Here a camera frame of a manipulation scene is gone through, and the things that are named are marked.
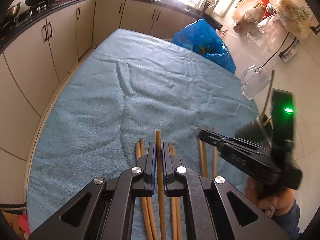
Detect blue plastic bag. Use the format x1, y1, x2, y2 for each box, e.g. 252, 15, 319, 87
172, 19, 236, 74

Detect hanging plastic bags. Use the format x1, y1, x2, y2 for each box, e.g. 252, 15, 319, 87
232, 0, 317, 53

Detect black perforated utensil holder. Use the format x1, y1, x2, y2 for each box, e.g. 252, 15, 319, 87
234, 114, 273, 146

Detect blue table towel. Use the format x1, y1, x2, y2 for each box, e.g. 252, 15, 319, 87
27, 29, 258, 230

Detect steel cooking pot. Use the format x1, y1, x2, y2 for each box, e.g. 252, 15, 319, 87
5, 2, 21, 18

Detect person's right hand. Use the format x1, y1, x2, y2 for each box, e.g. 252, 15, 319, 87
245, 177, 295, 216

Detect clear glass mug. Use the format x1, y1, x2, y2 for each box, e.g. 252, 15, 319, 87
240, 65, 271, 100

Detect wooden chopstick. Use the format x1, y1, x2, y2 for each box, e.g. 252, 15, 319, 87
212, 127, 218, 179
155, 131, 166, 240
198, 137, 208, 178
139, 138, 158, 239
135, 142, 153, 240
261, 70, 276, 119
167, 142, 182, 240

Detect wooden chopstick on towel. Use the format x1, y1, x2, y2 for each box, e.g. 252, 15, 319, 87
135, 142, 153, 240
212, 127, 218, 179
198, 137, 208, 178
139, 138, 158, 239

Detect black power cable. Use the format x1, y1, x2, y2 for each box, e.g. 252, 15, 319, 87
257, 31, 297, 69

